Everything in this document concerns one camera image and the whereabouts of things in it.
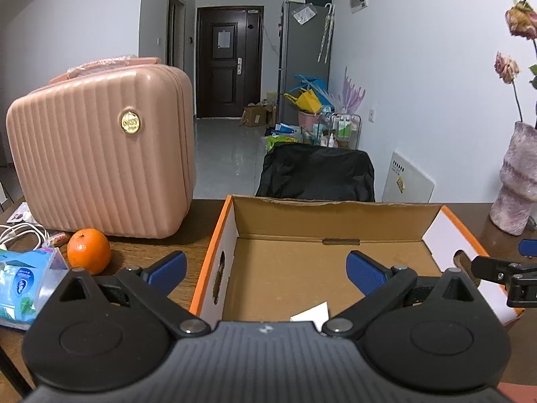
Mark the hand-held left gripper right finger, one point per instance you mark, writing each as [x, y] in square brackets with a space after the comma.
[365, 273]

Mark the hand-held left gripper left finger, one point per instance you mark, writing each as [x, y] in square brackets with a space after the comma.
[170, 266]

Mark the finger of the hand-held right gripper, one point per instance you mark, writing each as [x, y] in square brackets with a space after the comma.
[528, 247]
[491, 266]

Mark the orange cardboard box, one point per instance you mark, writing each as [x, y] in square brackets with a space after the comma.
[293, 268]

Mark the purple textured vase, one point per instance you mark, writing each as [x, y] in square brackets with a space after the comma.
[516, 184]

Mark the white paper slip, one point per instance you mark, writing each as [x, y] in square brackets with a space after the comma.
[312, 312]

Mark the orange fruit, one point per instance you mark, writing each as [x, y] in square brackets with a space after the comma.
[89, 252]

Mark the white leaning board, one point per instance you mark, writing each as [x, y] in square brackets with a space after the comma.
[409, 180]

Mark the small red snack packet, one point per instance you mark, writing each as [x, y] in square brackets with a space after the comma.
[58, 240]

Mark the pink ribbed suitcase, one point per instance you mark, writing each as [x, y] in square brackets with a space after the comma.
[96, 155]

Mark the metal cart with bottles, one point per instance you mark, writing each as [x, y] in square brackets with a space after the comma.
[344, 128]

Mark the green packet pile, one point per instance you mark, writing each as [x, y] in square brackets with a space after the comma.
[283, 140]

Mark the white printed card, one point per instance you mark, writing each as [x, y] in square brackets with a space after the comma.
[19, 213]

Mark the pink bucket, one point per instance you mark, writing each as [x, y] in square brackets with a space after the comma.
[308, 118]

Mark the brown cardboard carton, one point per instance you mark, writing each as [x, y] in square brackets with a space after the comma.
[256, 116]

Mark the purple wing decoration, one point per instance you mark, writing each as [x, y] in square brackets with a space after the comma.
[350, 92]

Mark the dark brown entrance door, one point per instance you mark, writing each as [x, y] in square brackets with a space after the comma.
[228, 63]

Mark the grey refrigerator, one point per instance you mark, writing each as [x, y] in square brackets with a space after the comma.
[302, 58]

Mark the dried pink rose bouquet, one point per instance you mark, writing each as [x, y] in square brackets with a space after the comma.
[522, 14]

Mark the side room doorway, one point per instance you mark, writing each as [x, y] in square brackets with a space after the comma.
[175, 29]

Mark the white folded umbrella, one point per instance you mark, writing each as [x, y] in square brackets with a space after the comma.
[326, 29]

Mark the clear plastic bag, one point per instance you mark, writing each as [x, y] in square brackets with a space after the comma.
[304, 14]

